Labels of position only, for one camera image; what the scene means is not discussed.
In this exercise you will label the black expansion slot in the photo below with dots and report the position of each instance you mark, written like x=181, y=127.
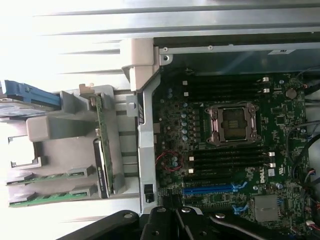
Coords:
x=207, y=200

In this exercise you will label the grey plastic parts rack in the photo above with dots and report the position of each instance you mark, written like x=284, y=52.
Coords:
x=65, y=147

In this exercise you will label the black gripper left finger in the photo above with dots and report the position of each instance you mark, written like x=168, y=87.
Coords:
x=155, y=225

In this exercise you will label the green RAM stick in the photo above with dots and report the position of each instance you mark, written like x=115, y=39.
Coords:
x=37, y=180
x=37, y=201

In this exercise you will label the green Dell motherboard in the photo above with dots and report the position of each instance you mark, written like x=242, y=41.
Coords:
x=280, y=155

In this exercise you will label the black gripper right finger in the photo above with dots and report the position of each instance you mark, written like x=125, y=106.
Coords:
x=192, y=225

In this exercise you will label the silver chipset heat sink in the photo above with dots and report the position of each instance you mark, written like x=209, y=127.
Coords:
x=266, y=208

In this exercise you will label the green graphics card black shroud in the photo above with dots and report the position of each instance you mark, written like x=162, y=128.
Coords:
x=105, y=150

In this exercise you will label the silver open PC case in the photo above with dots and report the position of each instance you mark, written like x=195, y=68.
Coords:
x=147, y=155

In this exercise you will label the metal CPU socket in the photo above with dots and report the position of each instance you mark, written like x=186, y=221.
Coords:
x=232, y=123

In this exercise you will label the black RAM slot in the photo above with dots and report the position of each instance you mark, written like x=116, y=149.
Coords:
x=230, y=163
x=225, y=85
x=225, y=90
x=230, y=151
x=225, y=96
x=230, y=157
x=230, y=171
x=225, y=79

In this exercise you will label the silver coin cell battery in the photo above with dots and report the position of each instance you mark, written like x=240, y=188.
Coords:
x=291, y=93

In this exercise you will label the blue expansion slot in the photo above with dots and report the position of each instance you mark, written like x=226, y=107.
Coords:
x=207, y=190

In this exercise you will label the blue plastic latch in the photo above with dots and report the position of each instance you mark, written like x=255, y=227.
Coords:
x=30, y=97

